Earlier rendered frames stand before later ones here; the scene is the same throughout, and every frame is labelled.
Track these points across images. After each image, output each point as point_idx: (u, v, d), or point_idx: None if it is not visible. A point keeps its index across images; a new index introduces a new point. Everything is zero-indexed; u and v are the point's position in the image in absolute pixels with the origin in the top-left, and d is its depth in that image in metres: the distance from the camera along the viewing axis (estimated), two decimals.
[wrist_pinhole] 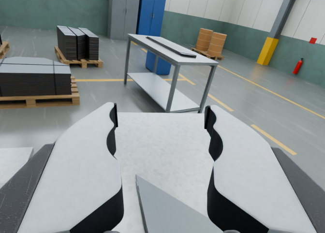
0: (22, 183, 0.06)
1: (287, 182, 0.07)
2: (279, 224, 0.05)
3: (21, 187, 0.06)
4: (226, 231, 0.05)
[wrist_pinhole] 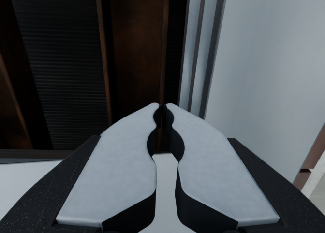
0: (69, 168, 0.07)
1: (246, 170, 0.07)
2: (246, 214, 0.06)
3: (68, 171, 0.07)
4: (226, 231, 0.05)
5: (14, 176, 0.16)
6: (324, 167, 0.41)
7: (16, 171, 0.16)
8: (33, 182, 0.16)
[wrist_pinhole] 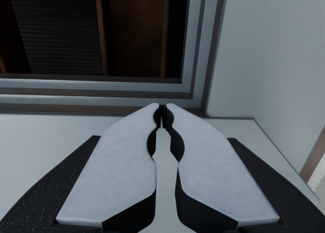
0: (69, 168, 0.07)
1: (246, 170, 0.07)
2: (246, 214, 0.06)
3: (68, 171, 0.07)
4: (226, 231, 0.05)
5: (1, 130, 0.14)
6: None
7: (4, 123, 0.13)
8: (22, 139, 0.14)
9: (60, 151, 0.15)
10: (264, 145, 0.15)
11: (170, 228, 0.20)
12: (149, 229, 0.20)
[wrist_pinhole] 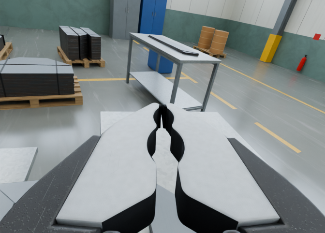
0: (69, 168, 0.07)
1: (246, 170, 0.07)
2: (246, 214, 0.06)
3: (68, 171, 0.07)
4: (226, 231, 0.05)
5: None
6: None
7: None
8: None
9: None
10: None
11: None
12: None
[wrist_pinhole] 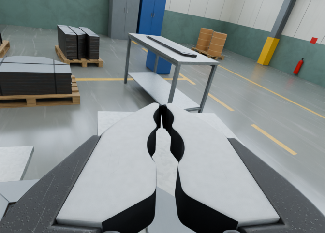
0: (69, 168, 0.07)
1: (246, 170, 0.07)
2: (246, 214, 0.06)
3: (68, 171, 0.07)
4: (226, 231, 0.05)
5: None
6: None
7: None
8: None
9: None
10: None
11: None
12: None
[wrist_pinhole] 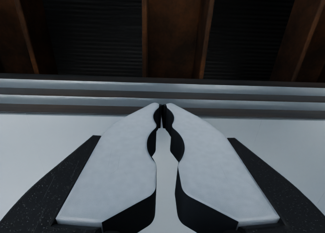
0: (69, 168, 0.07)
1: (246, 170, 0.07)
2: (246, 214, 0.06)
3: (68, 171, 0.07)
4: (226, 231, 0.05)
5: None
6: None
7: None
8: None
9: None
10: None
11: None
12: None
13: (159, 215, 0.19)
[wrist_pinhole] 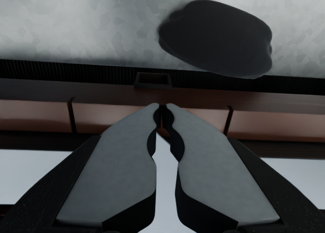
0: (69, 168, 0.07)
1: (246, 170, 0.07)
2: (246, 214, 0.06)
3: (68, 171, 0.07)
4: (226, 231, 0.05)
5: None
6: None
7: None
8: None
9: None
10: None
11: (176, 214, 0.27)
12: (176, 224, 0.28)
13: None
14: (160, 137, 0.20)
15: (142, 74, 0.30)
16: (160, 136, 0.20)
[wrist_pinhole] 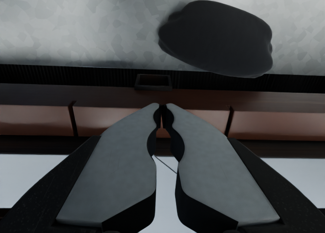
0: (69, 168, 0.07)
1: (246, 170, 0.07)
2: (246, 214, 0.06)
3: (68, 171, 0.07)
4: (226, 231, 0.05)
5: None
6: None
7: None
8: None
9: None
10: None
11: (177, 228, 0.28)
12: None
13: None
14: (160, 161, 0.22)
15: (142, 76, 0.30)
16: None
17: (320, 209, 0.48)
